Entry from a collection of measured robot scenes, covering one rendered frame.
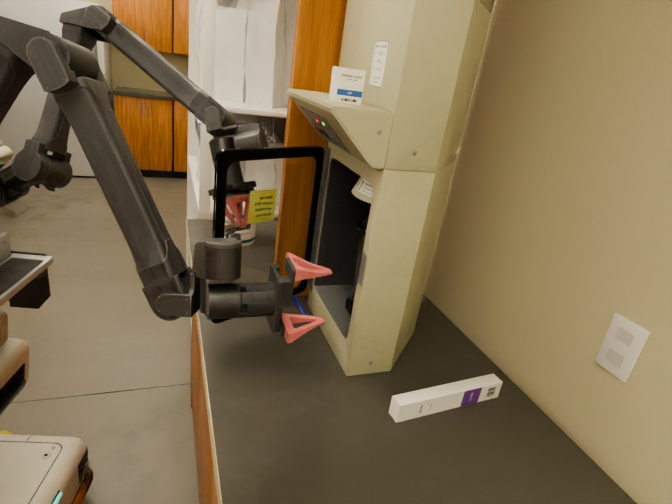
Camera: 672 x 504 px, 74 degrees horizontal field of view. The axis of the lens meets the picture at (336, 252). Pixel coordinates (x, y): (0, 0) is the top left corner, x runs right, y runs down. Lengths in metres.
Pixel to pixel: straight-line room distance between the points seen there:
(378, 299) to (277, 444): 0.34
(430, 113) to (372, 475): 0.64
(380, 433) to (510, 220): 0.61
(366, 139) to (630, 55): 0.52
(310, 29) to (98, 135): 0.58
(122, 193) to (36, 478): 1.22
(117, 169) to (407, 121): 0.48
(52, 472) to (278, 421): 1.03
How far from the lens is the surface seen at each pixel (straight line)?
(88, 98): 0.76
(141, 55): 1.22
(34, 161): 1.28
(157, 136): 5.83
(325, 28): 1.15
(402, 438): 0.93
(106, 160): 0.74
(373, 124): 0.80
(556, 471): 1.01
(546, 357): 1.14
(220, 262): 0.69
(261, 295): 0.72
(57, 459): 1.83
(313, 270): 0.73
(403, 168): 0.85
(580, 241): 1.06
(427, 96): 0.84
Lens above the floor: 1.57
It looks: 23 degrees down
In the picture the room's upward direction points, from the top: 9 degrees clockwise
